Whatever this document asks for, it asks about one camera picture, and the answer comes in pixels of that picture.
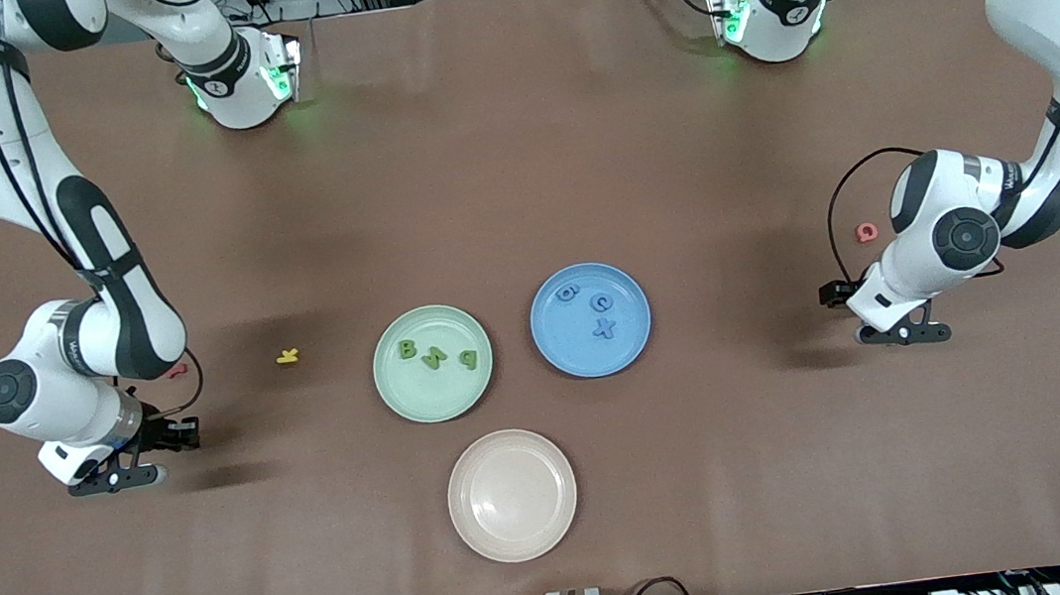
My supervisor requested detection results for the light green plate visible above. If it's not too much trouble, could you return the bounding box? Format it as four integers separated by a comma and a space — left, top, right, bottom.
366, 298, 501, 429

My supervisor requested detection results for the large table cover mat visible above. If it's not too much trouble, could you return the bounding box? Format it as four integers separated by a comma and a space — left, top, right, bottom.
0, 0, 1060, 595

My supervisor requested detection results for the beige plate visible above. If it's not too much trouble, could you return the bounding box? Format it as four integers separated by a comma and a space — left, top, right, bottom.
440, 421, 585, 570

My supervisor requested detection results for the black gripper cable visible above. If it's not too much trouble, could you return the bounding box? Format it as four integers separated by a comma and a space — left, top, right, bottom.
803, 0, 1060, 289
0, 0, 208, 438

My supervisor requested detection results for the blue plate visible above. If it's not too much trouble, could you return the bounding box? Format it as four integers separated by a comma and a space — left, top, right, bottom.
524, 256, 658, 385

